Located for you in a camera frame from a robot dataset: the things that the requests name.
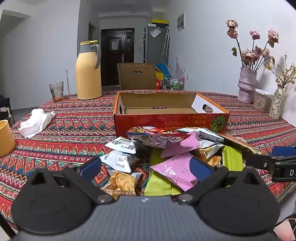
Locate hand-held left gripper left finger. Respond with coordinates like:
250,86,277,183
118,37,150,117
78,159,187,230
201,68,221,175
22,158,116,205

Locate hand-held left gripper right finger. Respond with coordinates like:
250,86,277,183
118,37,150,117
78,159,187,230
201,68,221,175
172,158,266,205

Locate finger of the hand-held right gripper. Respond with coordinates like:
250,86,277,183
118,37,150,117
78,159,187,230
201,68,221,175
272,146,296,157
243,153,275,172

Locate pink snack packet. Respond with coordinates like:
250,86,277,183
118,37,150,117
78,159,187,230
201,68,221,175
150,153,215,192
161,132,201,158

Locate orange red cardboard box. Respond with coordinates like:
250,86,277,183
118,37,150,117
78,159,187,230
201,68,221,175
113,91,230,138

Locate orange brown cookie packet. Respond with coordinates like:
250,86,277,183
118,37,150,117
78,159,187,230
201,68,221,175
194,145,224,168

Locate white teal snack packet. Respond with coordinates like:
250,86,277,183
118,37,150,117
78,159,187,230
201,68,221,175
176,127,225,149

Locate clear cookie packet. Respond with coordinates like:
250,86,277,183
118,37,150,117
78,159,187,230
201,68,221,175
102,170,143,200

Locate green snack packet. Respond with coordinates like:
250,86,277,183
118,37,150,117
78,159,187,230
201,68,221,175
144,148,182,197

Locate red purple snack packet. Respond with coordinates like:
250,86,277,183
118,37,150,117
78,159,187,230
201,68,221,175
126,126,193,149

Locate woven basket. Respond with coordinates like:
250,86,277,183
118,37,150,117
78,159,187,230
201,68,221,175
253,90,274,113

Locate pink checked cloth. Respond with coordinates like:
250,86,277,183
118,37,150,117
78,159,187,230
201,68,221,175
273,213,296,241

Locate white crumpled cloth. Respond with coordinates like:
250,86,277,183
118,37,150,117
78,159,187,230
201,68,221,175
18,108,56,139

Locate pink ribbed vase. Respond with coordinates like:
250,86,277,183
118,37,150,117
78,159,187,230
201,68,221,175
237,67,258,104

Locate yellow flower sprigs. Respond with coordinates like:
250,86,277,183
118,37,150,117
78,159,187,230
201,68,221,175
266,53,296,89

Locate clear drinking glass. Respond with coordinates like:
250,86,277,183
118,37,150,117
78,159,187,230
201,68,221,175
49,81,64,103

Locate white mop stick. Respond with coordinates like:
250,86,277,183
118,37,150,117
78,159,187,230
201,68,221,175
65,70,71,95

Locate yellow thermos jug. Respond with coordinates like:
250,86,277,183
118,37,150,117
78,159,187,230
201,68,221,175
75,40,102,100

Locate yellow cup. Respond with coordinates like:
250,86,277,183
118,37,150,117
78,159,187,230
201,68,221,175
0,120,16,157

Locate brown wooden chair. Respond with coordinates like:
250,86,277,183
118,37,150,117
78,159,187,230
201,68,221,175
117,63,156,91

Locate dried pink roses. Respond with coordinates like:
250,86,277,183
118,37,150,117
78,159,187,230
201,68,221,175
226,19,279,70

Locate dark entrance door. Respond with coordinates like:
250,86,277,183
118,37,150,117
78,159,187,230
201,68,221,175
100,28,135,87

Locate black folding chair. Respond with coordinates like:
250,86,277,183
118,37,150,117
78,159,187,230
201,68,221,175
0,94,15,124

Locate blue bag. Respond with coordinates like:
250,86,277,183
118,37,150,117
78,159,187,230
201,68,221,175
155,64,171,76

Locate grey refrigerator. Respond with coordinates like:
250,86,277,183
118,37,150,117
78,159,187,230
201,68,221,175
143,25,170,66

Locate white folded umbrella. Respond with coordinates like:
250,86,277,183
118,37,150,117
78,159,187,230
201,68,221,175
162,27,170,56

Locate wire trolley rack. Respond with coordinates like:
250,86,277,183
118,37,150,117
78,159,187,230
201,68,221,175
164,75,185,91

